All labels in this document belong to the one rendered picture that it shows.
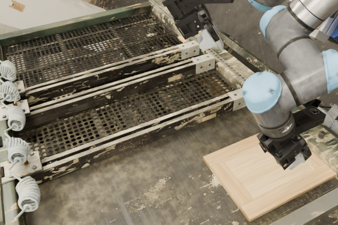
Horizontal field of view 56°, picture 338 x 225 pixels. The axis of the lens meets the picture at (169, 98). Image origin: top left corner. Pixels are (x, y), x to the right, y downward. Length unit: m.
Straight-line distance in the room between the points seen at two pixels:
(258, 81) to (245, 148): 0.76
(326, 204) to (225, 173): 0.36
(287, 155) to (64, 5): 4.27
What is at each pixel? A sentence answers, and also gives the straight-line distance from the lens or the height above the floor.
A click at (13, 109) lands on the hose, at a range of 1.42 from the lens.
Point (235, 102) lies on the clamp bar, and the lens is 1.53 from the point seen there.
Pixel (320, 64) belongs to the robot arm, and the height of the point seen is 1.61.
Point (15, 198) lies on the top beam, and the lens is 1.25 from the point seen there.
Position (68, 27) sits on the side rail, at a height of 1.43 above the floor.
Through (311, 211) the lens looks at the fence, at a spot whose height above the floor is 1.08.
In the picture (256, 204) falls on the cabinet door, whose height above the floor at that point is 1.19.
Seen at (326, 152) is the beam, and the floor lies 0.89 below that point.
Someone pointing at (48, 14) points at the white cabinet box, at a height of 0.98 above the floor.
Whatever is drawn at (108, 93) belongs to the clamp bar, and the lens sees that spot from 1.61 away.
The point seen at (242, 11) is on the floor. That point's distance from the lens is 3.09.
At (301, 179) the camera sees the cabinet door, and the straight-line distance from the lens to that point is 1.33.
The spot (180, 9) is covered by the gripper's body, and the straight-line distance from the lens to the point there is 0.82.
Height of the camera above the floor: 2.18
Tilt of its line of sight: 38 degrees down
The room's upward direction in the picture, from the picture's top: 77 degrees counter-clockwise
